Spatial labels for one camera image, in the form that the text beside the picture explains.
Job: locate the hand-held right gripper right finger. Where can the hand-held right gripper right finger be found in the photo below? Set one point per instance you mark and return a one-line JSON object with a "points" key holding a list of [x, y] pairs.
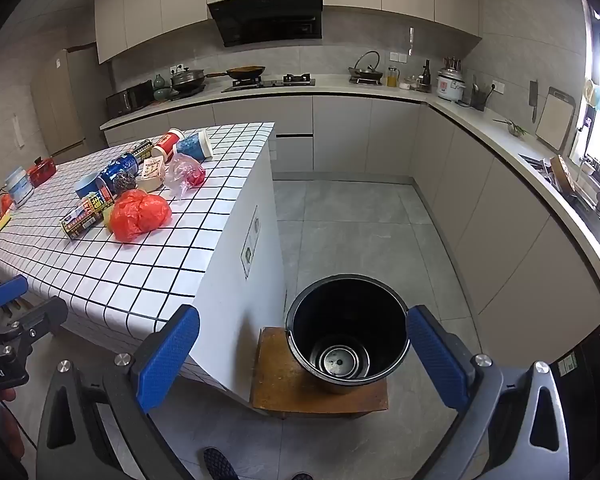
{"points": [[437, 360]]}

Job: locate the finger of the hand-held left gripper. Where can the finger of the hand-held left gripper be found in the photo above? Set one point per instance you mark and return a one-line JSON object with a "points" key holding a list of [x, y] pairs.
{"points": [[42, 317], [7, 291]]}

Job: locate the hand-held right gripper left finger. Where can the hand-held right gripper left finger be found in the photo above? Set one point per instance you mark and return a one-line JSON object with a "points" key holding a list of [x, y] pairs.
{"points": [[167, 355]]}

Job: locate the black yellow drink can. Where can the black yellow drink can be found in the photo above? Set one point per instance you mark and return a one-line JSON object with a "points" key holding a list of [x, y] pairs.
{"points": [[82, 217]]}

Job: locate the plain blue cup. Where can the plain blue cup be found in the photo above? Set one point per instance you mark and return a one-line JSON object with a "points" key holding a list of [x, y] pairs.
{"points": [[86, 186]]}

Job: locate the black plastic bucket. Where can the black plastic bucket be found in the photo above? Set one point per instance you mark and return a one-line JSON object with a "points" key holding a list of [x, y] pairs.
{"points": [[300, 330]]}

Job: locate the orange plastic bag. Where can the orange plastic bag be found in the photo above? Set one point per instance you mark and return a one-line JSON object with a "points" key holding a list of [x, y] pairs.
{"points": [[140, 215]]}

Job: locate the steel wool scrubber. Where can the steel wool scrubber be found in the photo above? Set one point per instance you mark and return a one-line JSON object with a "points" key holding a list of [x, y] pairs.
{"points": [[124, 183]]}

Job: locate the blue drink can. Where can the blue drink can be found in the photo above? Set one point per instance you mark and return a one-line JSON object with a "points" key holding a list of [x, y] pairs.
{"points": [[120, 165]]}

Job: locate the clear plastic bag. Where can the clear plastic bag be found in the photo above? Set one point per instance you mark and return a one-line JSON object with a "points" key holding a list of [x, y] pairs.
{"points": [[182, 172]]}

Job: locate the pink white milk carton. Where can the pink white milk carton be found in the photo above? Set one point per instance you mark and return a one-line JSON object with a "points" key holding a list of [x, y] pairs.
{"points": [[152, 170]]}

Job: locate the blue white paper cup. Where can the blue white paper cup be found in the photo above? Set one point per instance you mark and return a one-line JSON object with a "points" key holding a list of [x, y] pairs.
{"points": [[192, 146]]}

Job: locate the red paper cup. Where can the red paper cup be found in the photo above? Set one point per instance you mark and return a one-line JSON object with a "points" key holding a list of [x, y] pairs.
{"points": [[167, 144]]}

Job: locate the person's left hand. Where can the person's left hand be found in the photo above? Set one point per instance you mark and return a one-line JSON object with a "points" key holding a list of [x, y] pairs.
{"points": [[7, 395]]}

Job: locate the small yellow pad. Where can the small yellow pad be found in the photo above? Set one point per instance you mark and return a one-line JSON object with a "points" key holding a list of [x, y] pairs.
{"points": [[2, 221]]}

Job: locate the white kitchen island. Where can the white kitchen island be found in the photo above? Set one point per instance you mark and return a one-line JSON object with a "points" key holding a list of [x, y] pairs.
{"points": [[240, 310]]}

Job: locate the small orange object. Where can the small orange object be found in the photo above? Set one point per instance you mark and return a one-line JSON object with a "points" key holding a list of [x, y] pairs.
{"points": [[5, 202]]}

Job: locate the white checked tablecloth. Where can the white checked tablecloth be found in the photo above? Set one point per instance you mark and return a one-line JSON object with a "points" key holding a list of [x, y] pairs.
{"points": [[155, 260]]}

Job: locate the blue white tissue pack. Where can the blue white tissue pack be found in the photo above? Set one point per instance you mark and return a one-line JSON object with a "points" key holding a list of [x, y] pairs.
{"points": [[19, 187]]}

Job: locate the brown wooden stool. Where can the brown wooden stool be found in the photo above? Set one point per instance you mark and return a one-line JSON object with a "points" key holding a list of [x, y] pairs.
{"points": [[280, 385]]}

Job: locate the person's black shoe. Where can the person's black shoe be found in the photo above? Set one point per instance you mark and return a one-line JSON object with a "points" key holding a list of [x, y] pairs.
{"points": [[301, 476], [220, 465]]}

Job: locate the red box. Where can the red box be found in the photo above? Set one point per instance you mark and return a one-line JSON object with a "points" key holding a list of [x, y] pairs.
{"points": [[42, 172]]}

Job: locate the island socket panel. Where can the island socket panel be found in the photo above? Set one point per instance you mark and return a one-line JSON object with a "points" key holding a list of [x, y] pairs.
{"points": [[250, 250]]}

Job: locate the black built-in oven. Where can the black built-in oven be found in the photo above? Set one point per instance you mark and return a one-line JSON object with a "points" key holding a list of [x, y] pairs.
{"points": [[587, 385]]}

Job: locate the grey lower cabinets with countertop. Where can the grey lower cabinets with countertop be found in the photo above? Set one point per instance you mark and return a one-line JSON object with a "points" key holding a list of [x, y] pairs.
{"points": [[455, 180]]}

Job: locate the black microwave oven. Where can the black microwave oven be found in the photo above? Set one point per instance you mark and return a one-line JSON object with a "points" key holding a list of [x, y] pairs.
{"points": [[127, 99]]}

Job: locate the green vegetable stalks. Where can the green vegetable stalks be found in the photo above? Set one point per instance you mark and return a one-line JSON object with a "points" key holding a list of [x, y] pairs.
{"points": [[515, 129]]}

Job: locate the green ceramic bowl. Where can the green ceramic bowl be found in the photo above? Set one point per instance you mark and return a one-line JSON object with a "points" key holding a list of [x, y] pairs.
{"points": [[162, 95]]}

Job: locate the green ceramic jar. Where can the green ceramic jar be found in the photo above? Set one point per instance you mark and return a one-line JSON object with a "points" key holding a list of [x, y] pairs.
{"points": [[159, 81]]}

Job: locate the black utensil holder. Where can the black utensil holder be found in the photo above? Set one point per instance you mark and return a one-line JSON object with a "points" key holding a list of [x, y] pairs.
{"points": [[478, 100]]}

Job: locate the white cutting board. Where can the white cutting board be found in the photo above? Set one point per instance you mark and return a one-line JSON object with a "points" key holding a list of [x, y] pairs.
{"points": [[555, 120]]}

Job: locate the white rice cooker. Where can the white rice cooker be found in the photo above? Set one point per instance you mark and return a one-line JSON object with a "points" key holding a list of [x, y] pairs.
{"points": [[450, 87]]}

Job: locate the lidded grey wok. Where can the lidded grey wok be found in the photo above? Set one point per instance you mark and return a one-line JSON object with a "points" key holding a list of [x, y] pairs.
{"points": [[187, 80]]}

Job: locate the dark glass bottle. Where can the dark glass bottle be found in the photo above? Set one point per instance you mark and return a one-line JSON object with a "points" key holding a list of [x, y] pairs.
{"points": [[426, 80]]}

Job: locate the steel cleaver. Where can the steel cleaver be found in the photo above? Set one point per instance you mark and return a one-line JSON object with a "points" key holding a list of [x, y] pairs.
{"points": [[533, 95]]}

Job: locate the yellow oil bottle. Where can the yellow oil bottle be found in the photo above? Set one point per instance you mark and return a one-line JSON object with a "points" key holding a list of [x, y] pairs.
{"points": [[391, 80]]}

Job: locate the wok with raised lid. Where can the wok with raised lid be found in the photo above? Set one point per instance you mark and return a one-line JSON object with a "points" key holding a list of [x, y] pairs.
{"points": [[366, 76]]}

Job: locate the black frying pan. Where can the black frying pan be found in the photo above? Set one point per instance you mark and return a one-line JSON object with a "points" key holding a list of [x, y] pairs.
{"points": [[245, 71]]}

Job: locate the black gas stove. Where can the black gas stove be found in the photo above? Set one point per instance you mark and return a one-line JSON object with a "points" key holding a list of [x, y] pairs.
{"points": [[290, 81]]}

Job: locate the black range hood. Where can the black range hood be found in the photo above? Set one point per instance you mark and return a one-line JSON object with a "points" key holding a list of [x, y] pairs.
{"points": [[260, 15]]}

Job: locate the white wall socket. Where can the white wall socket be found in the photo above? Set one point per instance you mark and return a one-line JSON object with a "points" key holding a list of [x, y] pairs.
{"points": [[497, 87], [397, 57], [180, 68]]}

